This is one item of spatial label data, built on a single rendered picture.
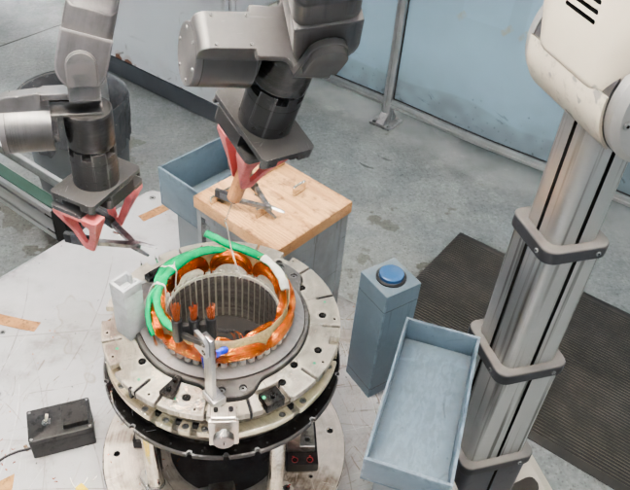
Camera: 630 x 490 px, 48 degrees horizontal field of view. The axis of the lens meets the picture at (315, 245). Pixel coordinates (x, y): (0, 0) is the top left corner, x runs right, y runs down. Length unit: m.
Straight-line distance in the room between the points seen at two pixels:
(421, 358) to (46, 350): 0.70
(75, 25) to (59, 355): 0.71
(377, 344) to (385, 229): 1.72
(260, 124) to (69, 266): 0.90
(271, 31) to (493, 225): 2.45
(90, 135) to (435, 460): 0.58
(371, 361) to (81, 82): 0.67
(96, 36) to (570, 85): 0.55
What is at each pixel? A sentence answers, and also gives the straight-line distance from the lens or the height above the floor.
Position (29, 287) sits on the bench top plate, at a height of 0.78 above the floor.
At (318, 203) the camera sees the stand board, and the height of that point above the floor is 1.07.
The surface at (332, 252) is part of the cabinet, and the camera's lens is 1.26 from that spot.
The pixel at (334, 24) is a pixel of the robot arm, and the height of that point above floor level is 1.57.
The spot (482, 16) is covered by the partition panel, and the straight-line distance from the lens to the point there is 3.14.
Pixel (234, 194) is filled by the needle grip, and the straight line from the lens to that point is 0.81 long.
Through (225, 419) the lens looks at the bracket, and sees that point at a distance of 0.86.
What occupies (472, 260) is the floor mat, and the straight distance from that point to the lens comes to 2.80.
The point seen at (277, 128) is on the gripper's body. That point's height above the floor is 1.43.
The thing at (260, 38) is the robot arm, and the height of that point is 1.54.
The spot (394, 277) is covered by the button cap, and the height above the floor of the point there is 1.04.
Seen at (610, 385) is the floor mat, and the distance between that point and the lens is 2.55.
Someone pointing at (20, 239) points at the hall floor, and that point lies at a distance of 2.89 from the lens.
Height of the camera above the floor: 1.80
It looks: 41 degrees down
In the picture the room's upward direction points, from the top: 5 degrees clockwise
